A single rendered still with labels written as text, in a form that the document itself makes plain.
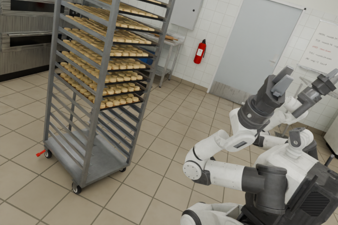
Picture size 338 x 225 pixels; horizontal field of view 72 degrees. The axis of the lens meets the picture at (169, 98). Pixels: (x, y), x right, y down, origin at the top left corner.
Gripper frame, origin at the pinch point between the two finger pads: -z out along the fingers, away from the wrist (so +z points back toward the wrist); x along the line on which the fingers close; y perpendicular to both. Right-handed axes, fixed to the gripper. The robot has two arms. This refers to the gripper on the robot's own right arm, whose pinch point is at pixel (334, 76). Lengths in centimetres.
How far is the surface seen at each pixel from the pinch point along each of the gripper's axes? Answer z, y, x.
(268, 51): -14, 297, -197
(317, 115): 11, 220, -331
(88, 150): 135, 34, 59
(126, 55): 71, 59, 72
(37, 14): 159, 254, 150
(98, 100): 99, 39, 73
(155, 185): 156, 47, -18
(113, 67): 81, 54, 75
